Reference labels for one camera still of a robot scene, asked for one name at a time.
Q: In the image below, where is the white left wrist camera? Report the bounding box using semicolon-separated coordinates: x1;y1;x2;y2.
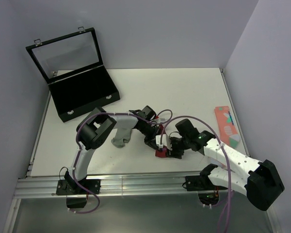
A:
155;117;166;124

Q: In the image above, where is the pink patterned sock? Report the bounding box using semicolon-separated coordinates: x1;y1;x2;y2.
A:
214;106;241;149

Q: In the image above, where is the grey-green ankle sock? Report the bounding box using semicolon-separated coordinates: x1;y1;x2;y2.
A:
111;128;132;149

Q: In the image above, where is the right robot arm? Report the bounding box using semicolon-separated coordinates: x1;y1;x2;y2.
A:
157;118;285;211

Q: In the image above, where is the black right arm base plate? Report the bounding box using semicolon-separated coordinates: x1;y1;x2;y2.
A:
184;175;227;191

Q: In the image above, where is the maroon sock with orange cuff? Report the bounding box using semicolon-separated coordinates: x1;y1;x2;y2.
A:
155;125;168;158

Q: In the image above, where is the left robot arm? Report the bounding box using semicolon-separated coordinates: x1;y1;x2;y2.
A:
67;106;161;194

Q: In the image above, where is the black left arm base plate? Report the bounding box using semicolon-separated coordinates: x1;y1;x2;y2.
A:
56;179;101;196

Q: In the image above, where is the aluminium frame rail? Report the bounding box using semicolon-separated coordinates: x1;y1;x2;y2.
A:
13;171;269;200

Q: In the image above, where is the black display case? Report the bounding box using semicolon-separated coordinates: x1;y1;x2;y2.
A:
26;27;120;122

